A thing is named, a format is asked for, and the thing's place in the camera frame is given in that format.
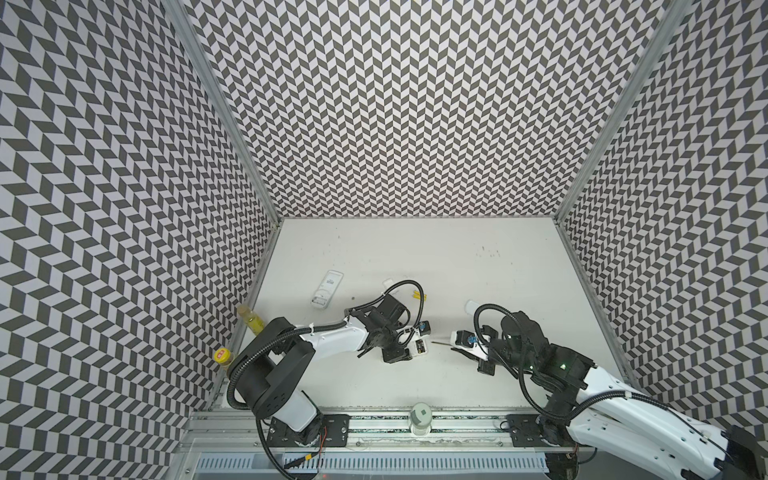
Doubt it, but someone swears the red jar yellow lid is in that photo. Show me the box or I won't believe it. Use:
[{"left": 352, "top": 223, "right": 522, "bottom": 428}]
[{"left": 213, "top": 347, "right": 233, "bottom": 367}]

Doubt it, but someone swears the yellow-green bottle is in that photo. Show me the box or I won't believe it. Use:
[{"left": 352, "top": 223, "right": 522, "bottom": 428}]
[{"left": 237, "top": 304, "right": 265, "bottom": 335}]

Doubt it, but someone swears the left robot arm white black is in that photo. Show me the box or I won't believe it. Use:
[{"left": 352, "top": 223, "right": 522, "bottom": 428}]
[{"left": 226, "top": 279, "right": 429, "bottom": 446}]

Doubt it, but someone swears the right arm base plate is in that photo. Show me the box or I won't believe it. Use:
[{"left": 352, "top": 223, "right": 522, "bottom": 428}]
[{"left": 503, "top": 413, "right": 577, "bottom": 447}]

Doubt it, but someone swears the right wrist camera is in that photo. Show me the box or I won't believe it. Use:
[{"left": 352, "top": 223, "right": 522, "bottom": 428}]
[{"left": 449, "top": 330, "right": 483, "bottom": 358}]

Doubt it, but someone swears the white remote control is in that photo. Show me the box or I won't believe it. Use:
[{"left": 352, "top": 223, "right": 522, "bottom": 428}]
[
  {"left": 310, "top": 270, "right": 344, "bottom": 309},
  {"left": 408, "top": 338, "right": 428, "bottom": 358}
]

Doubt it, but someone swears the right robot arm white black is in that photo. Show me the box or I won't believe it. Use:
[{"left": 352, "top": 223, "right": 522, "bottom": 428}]
[{"left": 466, "top": 301, "right": 767, "bottom": 479}]

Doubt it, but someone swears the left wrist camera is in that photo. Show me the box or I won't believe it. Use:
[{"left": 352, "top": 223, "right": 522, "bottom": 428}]
[{"left": 403, "top": 320, "right": 432, "bottom": 344}]

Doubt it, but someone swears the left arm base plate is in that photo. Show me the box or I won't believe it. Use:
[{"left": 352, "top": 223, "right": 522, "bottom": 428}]
[{"left": 267, "top": 413, "right": 351, "bottom": 448}]

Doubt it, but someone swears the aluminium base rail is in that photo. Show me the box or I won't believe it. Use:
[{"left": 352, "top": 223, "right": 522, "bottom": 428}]
[{"left": 176, "top": 407, "right": 662, "bottom": 453}]

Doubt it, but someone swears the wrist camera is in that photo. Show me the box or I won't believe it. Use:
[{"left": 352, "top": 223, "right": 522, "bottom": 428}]
[
  {"left": 403, "top": 320, "right": 432, "bottom": 344},
  {"left": 449, "top": 330, "right": 483, "bottom": 358}
]

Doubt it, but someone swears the white green cylinder on rail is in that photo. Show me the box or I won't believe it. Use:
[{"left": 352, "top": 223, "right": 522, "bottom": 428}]
[{"left": 409, "top": 402, "right": 433, "bottom": 437}]

